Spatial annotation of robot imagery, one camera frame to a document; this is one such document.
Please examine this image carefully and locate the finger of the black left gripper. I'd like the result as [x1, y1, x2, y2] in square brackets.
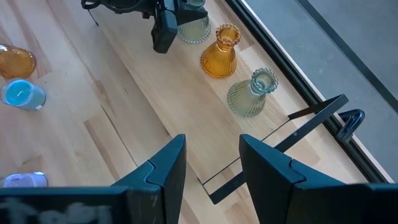
[173, 0, 209, 26]
[150, 8, 179, 54]

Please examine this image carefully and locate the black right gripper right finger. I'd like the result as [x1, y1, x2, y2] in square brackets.
[238, 133, 348, 224]

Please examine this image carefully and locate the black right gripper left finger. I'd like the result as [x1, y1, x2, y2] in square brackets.
[110, 133, 188, 224]

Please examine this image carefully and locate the clear green glass candle holder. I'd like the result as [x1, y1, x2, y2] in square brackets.
[226, 67, 279, 118]
[177, 0, 212, 44]

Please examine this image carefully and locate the amber ribbed glass candle holder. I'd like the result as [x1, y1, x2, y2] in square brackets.
[200, 23, 243, 79]
[0, 44, 37, 81]

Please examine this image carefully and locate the purple candle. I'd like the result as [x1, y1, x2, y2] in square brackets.
[0, 171, 49, 188]

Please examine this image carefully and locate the blue table clamp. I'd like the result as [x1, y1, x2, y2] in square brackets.
[335, 108, 366, 144]

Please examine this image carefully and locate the wooden shelf black metal frame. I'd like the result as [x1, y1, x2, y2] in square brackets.
[88, 0, 349, 205]

